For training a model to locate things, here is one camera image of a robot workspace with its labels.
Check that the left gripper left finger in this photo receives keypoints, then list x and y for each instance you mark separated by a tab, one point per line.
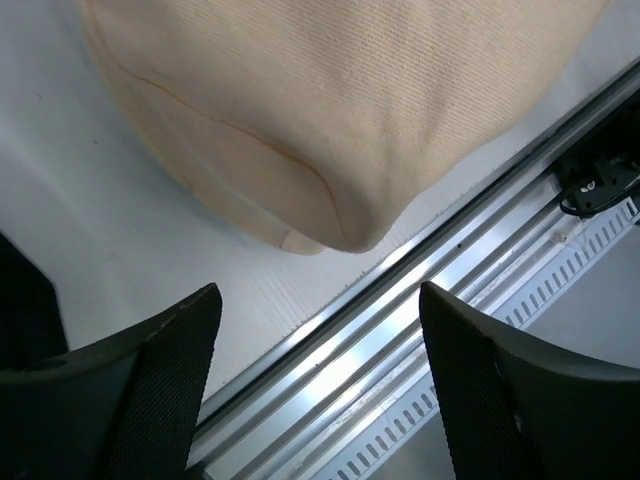
124	407

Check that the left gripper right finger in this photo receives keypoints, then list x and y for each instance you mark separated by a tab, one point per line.
514	406

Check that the beige bucket hat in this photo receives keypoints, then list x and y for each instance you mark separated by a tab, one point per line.
314	124

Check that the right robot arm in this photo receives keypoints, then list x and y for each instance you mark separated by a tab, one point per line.
602	168

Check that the aluminium rail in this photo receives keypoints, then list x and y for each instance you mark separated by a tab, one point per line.
274	429

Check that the white slotted cable duct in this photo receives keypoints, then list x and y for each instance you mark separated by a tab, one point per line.
512	269

